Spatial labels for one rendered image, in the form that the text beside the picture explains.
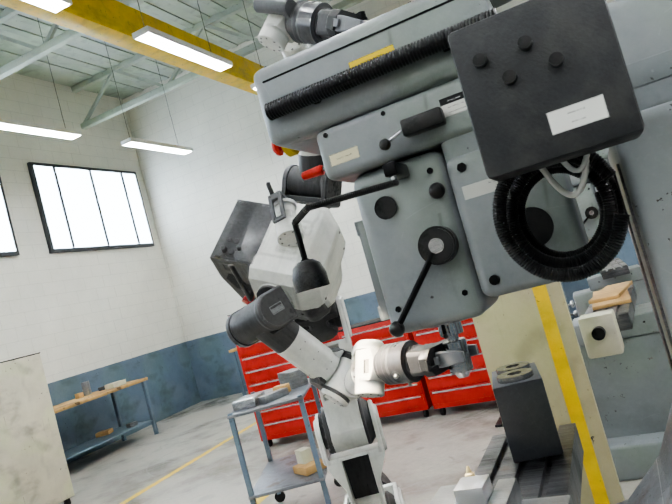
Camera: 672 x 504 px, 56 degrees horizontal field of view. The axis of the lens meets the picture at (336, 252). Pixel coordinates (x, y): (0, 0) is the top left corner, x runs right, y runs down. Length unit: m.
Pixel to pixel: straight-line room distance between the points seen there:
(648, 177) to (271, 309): 0.91
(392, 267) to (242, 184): 10.79
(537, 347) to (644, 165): 2.08
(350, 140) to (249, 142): 10.73
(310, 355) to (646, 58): 0.99
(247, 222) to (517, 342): 1.66
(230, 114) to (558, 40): 11.41
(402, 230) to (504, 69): 0.41
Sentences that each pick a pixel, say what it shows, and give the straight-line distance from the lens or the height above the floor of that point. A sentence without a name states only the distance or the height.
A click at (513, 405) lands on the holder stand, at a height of 1.04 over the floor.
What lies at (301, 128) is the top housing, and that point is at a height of 1.74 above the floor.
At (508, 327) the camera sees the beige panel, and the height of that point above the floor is 1.05.
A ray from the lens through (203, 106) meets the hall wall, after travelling 12.54.
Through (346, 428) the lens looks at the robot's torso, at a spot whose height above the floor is 1.02.
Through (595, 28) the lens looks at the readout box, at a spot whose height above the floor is 1.66.
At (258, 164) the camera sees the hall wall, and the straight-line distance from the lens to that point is 11.79.
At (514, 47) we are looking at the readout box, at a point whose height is 1.67.
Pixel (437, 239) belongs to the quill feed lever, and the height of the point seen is 1.46.
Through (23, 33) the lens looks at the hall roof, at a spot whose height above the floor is 6.18.
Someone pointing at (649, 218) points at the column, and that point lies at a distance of 1.01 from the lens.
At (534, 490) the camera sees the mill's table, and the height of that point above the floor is 0.90.
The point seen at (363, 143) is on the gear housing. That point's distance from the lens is 1.20.
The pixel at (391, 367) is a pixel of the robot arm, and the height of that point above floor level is 1.24.
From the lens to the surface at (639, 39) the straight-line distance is 1.17.
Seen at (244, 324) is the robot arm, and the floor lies 1.40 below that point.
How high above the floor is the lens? 1.43
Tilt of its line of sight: 3 degrees up
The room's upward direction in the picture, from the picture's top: 15 degrees counter-clockwise
